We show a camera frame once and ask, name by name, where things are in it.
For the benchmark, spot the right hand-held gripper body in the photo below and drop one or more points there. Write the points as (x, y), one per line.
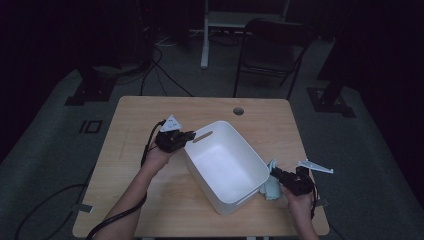
(298, 183)

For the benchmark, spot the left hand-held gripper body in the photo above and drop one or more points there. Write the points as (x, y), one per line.
(170, 141)

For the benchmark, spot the light blue cloth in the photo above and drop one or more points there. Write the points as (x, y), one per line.
(271, 191)

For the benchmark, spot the white plastic bin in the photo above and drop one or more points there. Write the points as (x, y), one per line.
(226, 166)

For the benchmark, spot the person's left hand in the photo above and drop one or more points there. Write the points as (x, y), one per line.
(159, 160)

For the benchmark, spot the person's right hand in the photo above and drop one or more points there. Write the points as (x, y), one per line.
(300, 205)

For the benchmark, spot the grey tape strip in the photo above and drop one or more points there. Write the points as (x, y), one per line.
(321, 202)
(82, 208)

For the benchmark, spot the black stand base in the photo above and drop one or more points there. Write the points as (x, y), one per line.
(93, 90)
(330, 103)

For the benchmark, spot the black folding chair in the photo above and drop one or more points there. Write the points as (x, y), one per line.
(276, 35)

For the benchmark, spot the white desk frame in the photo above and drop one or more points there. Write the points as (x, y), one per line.
(205, 50)

